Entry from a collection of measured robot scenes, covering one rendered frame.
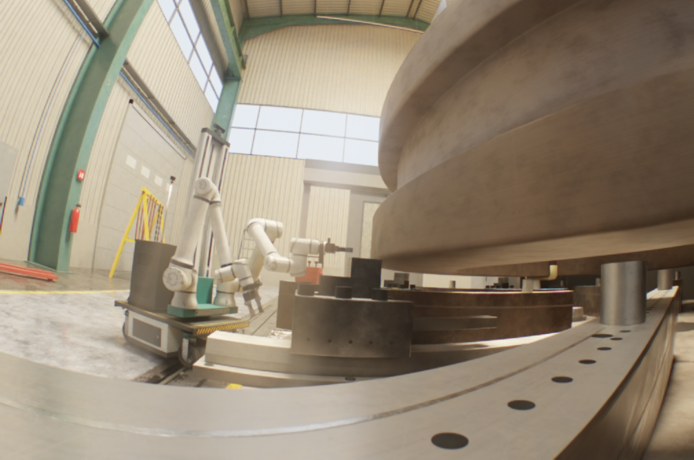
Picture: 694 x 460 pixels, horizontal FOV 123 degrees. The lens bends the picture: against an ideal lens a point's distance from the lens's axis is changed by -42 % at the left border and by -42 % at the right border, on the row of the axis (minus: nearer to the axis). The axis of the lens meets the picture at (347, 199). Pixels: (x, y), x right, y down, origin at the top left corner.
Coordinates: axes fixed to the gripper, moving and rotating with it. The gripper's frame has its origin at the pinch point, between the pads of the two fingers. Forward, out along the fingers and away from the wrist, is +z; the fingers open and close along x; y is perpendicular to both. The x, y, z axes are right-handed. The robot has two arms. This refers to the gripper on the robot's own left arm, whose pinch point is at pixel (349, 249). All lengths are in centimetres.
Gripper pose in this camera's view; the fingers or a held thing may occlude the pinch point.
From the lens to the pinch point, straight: 182.5
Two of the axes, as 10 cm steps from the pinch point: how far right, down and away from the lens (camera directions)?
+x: 0.2, 2.4, 9.7
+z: 10.0, 0.7, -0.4
